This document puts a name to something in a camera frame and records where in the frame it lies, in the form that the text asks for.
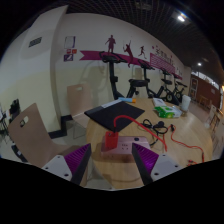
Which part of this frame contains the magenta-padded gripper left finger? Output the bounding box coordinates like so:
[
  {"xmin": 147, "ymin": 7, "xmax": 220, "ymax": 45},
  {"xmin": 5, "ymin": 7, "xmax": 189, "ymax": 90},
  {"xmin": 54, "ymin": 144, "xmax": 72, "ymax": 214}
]
[{"xmin": 43, "ymin": 143, "xmax": 92, "ymax": 186}]

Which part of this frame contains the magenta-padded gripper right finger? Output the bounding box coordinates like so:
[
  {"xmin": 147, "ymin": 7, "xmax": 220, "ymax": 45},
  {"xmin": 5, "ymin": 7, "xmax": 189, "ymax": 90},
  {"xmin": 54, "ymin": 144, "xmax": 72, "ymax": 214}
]
[{"xmin": 131, "ymin": 143, "xmax": 184, "ymax": 186}]

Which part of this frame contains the red charging cable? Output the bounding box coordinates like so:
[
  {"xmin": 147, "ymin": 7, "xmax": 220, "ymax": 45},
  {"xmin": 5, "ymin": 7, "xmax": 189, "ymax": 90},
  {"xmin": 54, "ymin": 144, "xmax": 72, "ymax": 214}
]
[{"xmin": 112, "ymin": 114, "xmax": 206, "ymax": 167}]

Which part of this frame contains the red charger block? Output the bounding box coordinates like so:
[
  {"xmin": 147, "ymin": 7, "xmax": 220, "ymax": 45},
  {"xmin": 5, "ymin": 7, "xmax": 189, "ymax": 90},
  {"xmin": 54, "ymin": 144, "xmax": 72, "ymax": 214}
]
[{"xmin": 104, "ymin": 130, "xmax": 120, "ymax": 150}]

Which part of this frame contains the pink power strip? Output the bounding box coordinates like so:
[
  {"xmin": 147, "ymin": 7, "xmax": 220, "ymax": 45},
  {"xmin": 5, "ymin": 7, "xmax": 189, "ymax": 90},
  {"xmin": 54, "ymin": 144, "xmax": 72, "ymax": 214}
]
[{"xmin": 100, "ymin": 135, "xmax": 152, "ymax": 158}]

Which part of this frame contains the wooden chair with cutout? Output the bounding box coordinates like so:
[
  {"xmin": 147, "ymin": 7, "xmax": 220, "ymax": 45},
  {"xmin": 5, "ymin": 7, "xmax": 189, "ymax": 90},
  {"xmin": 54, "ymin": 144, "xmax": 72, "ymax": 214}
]
[
  {"xmin": 66, "ymin": 83, "xmax": 94, "ymax": 139},
  {"xmin": 8, "ymin": 102, "xmax": 81, "ymax": 169}
]

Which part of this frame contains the green wet wipes pack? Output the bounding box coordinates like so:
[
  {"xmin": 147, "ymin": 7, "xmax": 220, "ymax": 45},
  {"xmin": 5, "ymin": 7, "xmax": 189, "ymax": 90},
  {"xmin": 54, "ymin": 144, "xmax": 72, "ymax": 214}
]
[{"xmin": 153, "ymin": 105, "xmax": 183, "ymax": 119}]

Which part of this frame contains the black mouse pad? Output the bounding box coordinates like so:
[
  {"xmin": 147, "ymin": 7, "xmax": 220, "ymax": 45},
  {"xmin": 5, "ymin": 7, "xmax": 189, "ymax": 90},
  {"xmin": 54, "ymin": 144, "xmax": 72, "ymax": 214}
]
[{"xmin": 83, "ymin": 100, "xmax": 146, "ymax": 133}]

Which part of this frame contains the black bin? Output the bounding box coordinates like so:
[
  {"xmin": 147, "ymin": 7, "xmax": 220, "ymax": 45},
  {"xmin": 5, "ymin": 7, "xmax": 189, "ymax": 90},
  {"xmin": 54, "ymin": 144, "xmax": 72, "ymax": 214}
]
[{"xmin": 11, "ymin": 143, "xmax": 29, "ymax": 163}]

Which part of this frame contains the white tissue pack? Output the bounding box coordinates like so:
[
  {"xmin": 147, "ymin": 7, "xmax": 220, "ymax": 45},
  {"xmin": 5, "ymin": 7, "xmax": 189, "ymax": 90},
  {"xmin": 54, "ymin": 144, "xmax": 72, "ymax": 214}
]
[{"xmin": 152, "ymin": 97, "xmax": 168, "ymax": 108}]

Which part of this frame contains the blue and orange marker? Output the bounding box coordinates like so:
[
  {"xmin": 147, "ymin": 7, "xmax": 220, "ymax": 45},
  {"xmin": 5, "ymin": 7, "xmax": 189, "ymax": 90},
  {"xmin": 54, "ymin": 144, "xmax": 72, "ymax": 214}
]
[{"xmin": 118, "ymin": 96, "xmax": 137, "ymax": 104}]

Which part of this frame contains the white flat strip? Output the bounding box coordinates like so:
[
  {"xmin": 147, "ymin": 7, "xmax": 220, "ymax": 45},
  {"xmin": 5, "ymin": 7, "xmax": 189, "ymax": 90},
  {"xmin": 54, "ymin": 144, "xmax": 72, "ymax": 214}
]
[{"xmin": 99, "ymin": 99, "xmax": 123, "ymax": 109}]

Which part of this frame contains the black exercise bike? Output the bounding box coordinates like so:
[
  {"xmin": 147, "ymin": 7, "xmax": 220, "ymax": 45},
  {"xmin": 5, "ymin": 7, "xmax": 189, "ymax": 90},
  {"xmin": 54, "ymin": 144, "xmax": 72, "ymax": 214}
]
[
  {"xmin": 171, "ymin": 73, "xmax": 188, "ymax": 101},
  {"xmin": 98, "ymin": 50, "xmax": 151, "ymax": 101},
  {"xmin": 159, "ymin": 68, "xmax": 183, "ymax": 106},
  {"xmin": 138, "ymin": 59, "xmax": 174, "ymax": 101}
]

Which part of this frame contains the group of wooden tables and chairs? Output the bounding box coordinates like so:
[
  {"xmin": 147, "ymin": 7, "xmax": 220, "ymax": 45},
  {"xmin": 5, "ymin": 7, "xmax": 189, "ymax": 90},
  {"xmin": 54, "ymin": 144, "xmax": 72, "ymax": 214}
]
[{"xmin": 206, "ymin": 103, "xmax": 224, "ymax": 158}]

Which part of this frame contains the black equipment rack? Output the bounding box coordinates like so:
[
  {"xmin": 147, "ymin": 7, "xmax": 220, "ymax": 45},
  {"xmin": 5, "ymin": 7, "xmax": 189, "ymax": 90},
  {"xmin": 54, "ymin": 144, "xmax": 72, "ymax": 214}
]
[{"xmin": 8, "ymin": 98, "xmax": 22, "ymax": 124}]

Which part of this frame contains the group of ceiling lights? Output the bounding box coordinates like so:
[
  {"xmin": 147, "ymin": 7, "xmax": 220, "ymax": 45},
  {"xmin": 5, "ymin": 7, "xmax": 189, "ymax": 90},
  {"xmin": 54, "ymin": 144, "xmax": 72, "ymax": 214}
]
[{"xmin": 176, "ymin": 13, "xmax": 204, "ymax": 68}]

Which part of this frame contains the black cable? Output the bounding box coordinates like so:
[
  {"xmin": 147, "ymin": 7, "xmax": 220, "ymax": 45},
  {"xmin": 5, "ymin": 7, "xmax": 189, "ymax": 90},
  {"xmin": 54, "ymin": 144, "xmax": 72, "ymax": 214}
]
[{"xmin": 142, "ymin": 118, "xmax": 169, "ymax": 148}]

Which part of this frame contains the magenta sports wall mural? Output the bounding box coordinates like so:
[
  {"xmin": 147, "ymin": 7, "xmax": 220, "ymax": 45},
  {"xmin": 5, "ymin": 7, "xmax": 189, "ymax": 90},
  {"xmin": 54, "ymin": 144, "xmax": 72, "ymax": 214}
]
[{"xmin": 79, "ymin": 34, "xmax": 183, "ymax": 81}]

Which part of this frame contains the group of wall posters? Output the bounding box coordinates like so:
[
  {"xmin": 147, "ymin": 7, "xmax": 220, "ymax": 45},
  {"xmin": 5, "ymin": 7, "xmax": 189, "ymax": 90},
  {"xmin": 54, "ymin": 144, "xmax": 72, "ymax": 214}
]
[{"xmin": 63, "ymin": 35, "xmax": 78, "ymax": 63}]

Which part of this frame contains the grey wall vent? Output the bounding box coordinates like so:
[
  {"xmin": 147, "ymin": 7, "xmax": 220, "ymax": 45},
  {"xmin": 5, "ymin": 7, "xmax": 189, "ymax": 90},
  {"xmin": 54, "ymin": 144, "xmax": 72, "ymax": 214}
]
[{"xmin": 28, "ymin": 36, "xmax": 43, "ymax": 48}]

